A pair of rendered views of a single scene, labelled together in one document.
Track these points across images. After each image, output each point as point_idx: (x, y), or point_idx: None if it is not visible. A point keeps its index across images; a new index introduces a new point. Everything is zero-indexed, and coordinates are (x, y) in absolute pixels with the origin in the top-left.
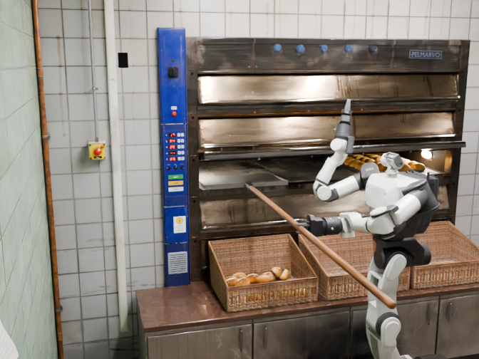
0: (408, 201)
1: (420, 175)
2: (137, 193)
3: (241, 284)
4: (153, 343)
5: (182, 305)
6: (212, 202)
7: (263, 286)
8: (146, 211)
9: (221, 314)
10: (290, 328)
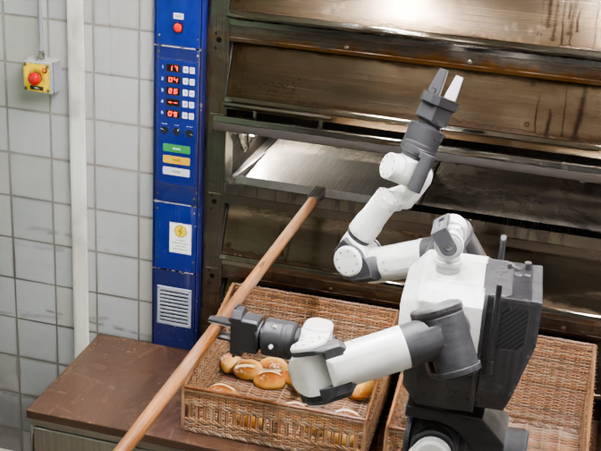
0: (376, 344)
1: (524, 283)
2: (112, 164)
3: (261, 382)
4: (43, 440)
5: (132, 388)
6: (253, 210)
7: (252, 404)
8: (127, 200)
9: (167, 429)
10: None
